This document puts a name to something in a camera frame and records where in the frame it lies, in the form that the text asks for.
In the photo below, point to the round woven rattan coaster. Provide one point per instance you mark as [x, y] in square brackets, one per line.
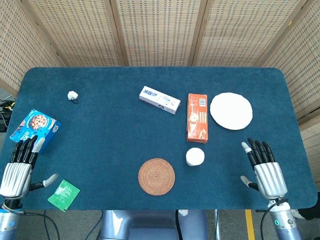
[156, 176]

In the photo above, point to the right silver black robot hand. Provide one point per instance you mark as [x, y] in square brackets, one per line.
[271, 178]

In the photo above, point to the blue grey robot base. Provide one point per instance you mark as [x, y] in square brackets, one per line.
[152, 225]

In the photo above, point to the orange snack box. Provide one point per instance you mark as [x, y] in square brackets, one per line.
[197, 117]

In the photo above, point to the woven bamboo folding screen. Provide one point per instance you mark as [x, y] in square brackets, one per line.
[160, 32]

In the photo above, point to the green sachet packet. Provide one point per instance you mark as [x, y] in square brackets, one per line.
[64, 195]

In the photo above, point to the blue table cloth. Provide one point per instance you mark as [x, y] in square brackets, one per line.
[155, 130]

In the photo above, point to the small white crumpled object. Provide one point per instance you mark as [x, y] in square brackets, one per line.
[72, 95]

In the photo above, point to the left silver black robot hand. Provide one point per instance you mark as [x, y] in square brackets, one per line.
[16, 178]

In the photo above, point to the white round paper plate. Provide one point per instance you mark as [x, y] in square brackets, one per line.
[231, 111]

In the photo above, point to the white toothpaste box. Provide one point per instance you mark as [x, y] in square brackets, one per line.
[160, 99]

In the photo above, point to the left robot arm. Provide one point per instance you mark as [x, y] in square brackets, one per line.
[8, 218]

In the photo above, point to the small white paper cup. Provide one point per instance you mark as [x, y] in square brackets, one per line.
[195, 156]

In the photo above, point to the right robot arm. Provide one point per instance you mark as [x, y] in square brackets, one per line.
[283, 220]

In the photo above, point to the blue cookie box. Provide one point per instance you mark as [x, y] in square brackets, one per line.
[35, 130]

